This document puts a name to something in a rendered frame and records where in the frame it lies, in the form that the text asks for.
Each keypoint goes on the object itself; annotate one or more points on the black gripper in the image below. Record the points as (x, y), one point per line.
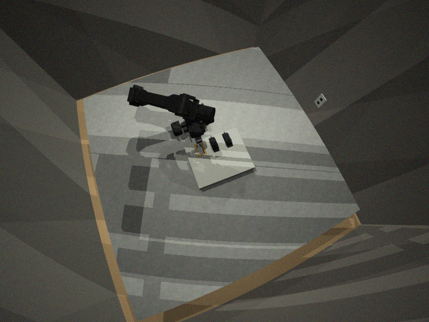
(177, 127)

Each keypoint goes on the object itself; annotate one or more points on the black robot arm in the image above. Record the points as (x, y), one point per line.
(181, 105)

